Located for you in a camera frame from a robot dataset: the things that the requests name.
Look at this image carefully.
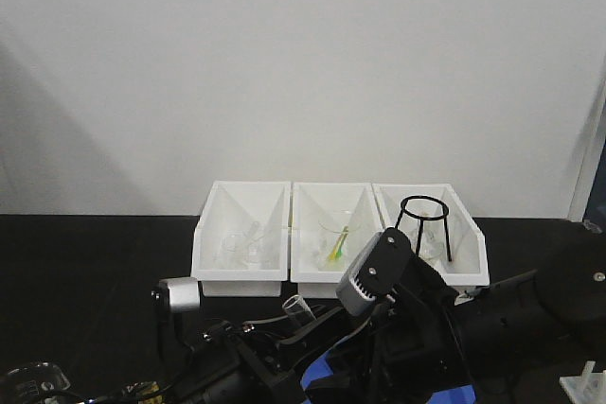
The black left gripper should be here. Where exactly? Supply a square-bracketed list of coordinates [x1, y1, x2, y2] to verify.
[188, 307, 360, 403]

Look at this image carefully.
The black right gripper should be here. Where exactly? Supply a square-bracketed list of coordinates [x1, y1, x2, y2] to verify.
[330, 258, 469, 403]

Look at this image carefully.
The clear glass test tube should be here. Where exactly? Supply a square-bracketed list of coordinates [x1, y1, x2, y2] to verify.
[282, 294, 316, 328]

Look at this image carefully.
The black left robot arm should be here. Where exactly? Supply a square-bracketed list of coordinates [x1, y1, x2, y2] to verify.
[89, 306, 354, 403]

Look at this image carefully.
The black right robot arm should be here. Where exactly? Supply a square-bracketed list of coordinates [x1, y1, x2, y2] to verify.
[313, 228, 605, 403]

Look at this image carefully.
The white test tube rack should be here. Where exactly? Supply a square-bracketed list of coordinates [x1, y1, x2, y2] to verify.
[559, 360, 605, 404]

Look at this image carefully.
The grey pegboard drying rack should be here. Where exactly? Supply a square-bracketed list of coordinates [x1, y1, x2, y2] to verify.
[583, 176, 605, 233]

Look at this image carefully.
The blue plastic tray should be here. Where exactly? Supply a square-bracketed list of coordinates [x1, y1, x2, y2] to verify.
[301, 353, 476, 404]

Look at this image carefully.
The green plastic spatula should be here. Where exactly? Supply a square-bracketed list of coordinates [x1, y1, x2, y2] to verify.
[330, 231, 348, 261]

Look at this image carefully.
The glass beaker in middle bin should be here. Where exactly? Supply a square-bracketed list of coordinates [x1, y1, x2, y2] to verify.
[315, 210, 361, 272]

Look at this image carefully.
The middle white storage bin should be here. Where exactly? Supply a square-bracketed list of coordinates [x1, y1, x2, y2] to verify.
[290, 183, 383, 299]

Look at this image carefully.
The white storage bin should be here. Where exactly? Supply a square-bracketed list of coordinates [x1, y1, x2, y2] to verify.
[190, 181, 292, 297]
[372, 184, 490, 295]
[290, 183, 383, 299]

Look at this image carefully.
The glass alcohol lamp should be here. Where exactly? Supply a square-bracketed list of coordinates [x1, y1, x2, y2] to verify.
[419, 224, 446, 264]

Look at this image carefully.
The glassware in left bin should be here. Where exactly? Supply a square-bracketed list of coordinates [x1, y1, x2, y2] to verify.
[222, 220, 265, 269]

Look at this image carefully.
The left white storage bin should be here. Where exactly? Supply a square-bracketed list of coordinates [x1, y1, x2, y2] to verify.
[190, 181, 292, 297]

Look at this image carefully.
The right white storage bin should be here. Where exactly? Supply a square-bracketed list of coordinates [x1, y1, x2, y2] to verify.
[372, 184, 490, 295]

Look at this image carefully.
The glass beaker on counter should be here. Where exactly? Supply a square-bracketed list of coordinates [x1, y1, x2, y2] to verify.
[1, 361, 70, 403]

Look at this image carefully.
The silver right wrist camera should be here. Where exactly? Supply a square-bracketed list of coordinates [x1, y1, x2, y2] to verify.
[336, 227, 413, 316]

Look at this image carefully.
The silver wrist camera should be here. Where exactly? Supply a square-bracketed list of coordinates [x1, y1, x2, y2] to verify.
[336, 227, 413, 316]
[151, 276, 201, 315]

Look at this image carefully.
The black wire tripod stand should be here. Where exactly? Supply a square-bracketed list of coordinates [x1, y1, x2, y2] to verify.
[395, 195, 453, 262]

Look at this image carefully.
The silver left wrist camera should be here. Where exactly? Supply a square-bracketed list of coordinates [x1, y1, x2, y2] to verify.
[151, 276, 201, 315]

